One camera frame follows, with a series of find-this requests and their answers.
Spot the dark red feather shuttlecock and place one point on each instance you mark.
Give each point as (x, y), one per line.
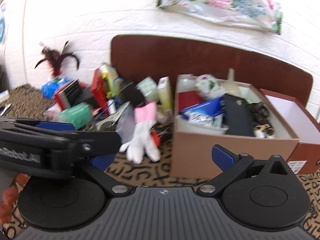
(57, 60)

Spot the blue medicine box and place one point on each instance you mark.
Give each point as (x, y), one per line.
(207, 105)

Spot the red key tag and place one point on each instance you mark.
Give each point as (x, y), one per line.
(155, 137)

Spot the yellow green slim box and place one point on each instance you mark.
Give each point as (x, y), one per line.
(107, 85)

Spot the blue tissue pack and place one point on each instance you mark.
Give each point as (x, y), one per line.
(52, 86)

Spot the black phone case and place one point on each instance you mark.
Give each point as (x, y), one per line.
(238, 116)

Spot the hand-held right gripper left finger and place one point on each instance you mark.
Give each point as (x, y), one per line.
(102, 158)

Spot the pink and white glove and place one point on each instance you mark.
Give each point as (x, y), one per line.
(142, 137)

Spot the blue wall sticker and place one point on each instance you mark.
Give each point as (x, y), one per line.
(2, 27)

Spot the green wet wipes packet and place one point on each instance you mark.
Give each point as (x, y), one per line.
(75, 116)

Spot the red and black box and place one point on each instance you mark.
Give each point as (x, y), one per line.
(66, 95)

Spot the white and blue packet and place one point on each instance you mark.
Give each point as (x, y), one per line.
(205, 120)

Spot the clear plastic cup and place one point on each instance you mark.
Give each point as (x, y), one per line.
(186, 82)

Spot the person's left hand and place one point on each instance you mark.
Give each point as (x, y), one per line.
(10, 196)

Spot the clear plastic funnel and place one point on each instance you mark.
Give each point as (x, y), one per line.
(231, 82)

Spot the brown wooden headboard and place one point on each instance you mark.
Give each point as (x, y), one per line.
(200, 57)

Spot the dark red card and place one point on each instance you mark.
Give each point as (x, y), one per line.
(190, 100)

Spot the letter printed brown blanket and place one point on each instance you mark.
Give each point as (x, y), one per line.
(140, 172)

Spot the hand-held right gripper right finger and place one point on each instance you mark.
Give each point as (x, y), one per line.
(223, 157)

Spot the printed cloth pouch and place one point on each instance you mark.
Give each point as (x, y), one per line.
(208, 86)

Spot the brown cardboard shoe box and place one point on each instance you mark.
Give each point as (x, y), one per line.
(225, 152)

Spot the tall red box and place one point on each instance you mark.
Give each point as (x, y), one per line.
(98, 90)

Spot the white and green slim box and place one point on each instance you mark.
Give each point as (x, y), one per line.
(165, 92)

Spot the floral plastic bag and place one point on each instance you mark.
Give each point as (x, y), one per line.
(225, 2)

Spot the red shoe box lid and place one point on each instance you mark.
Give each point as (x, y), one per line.
(308, 152)

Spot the clear plastic container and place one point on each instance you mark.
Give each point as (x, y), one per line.
(125, 121)

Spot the flat black box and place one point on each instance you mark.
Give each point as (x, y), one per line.
(88, 97)

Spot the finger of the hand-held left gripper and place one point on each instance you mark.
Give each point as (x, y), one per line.
(100, 141)
(55, 126)

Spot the black square box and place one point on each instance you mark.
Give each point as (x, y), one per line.
(131, 92)

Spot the pale green tape roll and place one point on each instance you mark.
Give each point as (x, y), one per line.
(147, 87)

